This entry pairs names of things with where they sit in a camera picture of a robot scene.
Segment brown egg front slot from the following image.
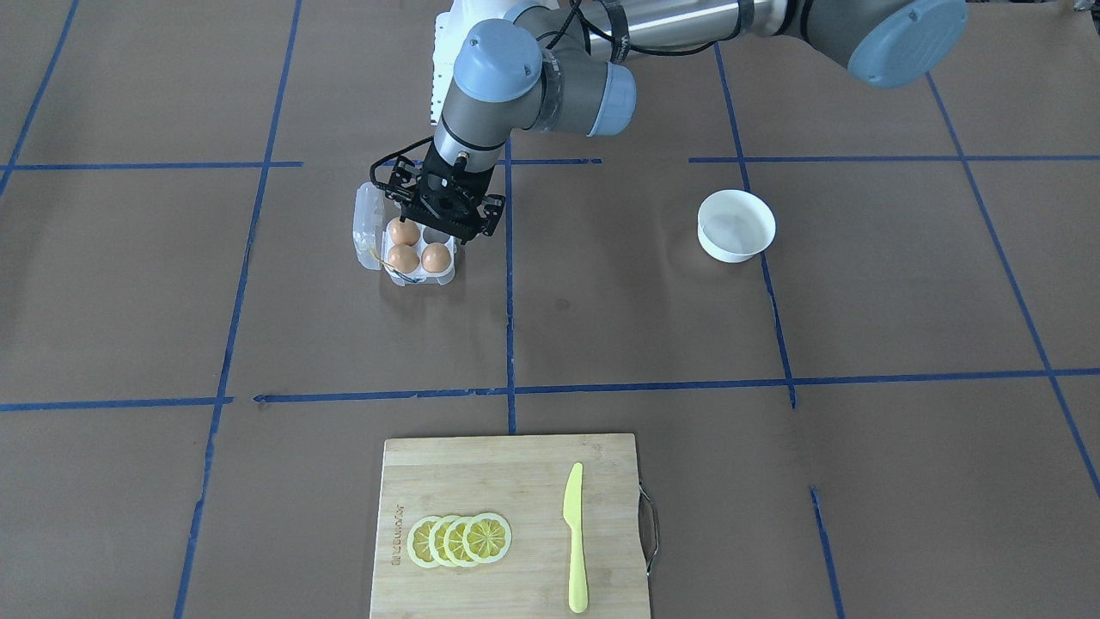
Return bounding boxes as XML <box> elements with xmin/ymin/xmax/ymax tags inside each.
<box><xmin>386</xmin><ymin>244</ymin><xmax>420</xmax><ymax>275</ymax></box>

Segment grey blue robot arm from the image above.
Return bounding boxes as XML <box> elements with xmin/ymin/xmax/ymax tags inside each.
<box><xmin>370</xmin><ymin>1</ymin><xmax>968</xmax><ymax>242</ymax></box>

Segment brown egg slot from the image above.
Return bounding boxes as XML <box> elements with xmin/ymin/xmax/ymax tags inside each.
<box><xmin>388</xmin><ymin>217</ymin><xmax>421</xmax><ymax>247</ymax></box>
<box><xmin>386</xmin><ymin>244</ymin><xmax>420</xmax><ymax>275</ymax></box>

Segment bamboo cutting board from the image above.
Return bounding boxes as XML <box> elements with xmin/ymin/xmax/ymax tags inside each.
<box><xmin>370</xmin><ymin>432</ymin><xmax>651</xmax><ymax>618</ymax></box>

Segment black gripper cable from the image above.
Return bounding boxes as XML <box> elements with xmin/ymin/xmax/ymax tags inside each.
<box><xmin>370</xmin><ymin>0</ymin><xmax>714</xmax><ymax>194</ymax></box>

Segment yellow plastic knife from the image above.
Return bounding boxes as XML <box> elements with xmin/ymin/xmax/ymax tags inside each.
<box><xmin>562</xmin><ymin>462</ymin><xmax>589</xmax><ymax>615</ymax></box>

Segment lemon slice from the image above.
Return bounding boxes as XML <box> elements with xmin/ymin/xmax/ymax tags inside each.
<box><xmin>406</xmin><ymin>516</ymin><xmax>441</xmax><ymax>570</ymax></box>
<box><xmin>462</xmin><ymin>512</ymin><xmax>512</xmax><ymax>565</ymax></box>
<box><xmin>428</xmin><ymin>516</ymin><xmax>457</xmax><ymax>567</ymax></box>
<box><xmin>443</xmin><ymin>516</ymin><xmax>475</xmax><ymax>567</ymax></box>

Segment brown egg from bowl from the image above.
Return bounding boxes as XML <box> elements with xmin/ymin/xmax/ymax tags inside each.
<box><xmin>420</xmin><ymin>242</ymin><xmax>453</xmax><ymax>275</ymax></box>

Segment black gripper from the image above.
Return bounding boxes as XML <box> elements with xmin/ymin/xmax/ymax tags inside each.
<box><xmin>388</xmin><ymin>148</ymin><xmax>505</xmax><ymax>244</ymax></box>

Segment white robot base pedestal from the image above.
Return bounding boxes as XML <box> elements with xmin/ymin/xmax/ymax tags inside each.
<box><xmin>429</xmin><ymin>3</ymin><xmax>468</xmax><ymax>126</ymax></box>

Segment white round bowl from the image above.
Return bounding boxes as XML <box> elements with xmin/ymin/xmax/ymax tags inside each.
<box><xmin>696</xmin><ymin>189</ymin><xmax>777</xmax><ymax>264</ymax></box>

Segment brown egg rear slot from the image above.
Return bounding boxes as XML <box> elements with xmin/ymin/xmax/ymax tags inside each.
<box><xmin>388</xmin><ymin>217</ymin><xmax>421</xmax><ymax>247</ymax></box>

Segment clear plastic egg box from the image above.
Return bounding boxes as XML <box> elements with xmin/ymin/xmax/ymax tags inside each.
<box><xmin>352</xmin><ymin>183</ymin><xmax>457</xmax><ymax>286</ymax></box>

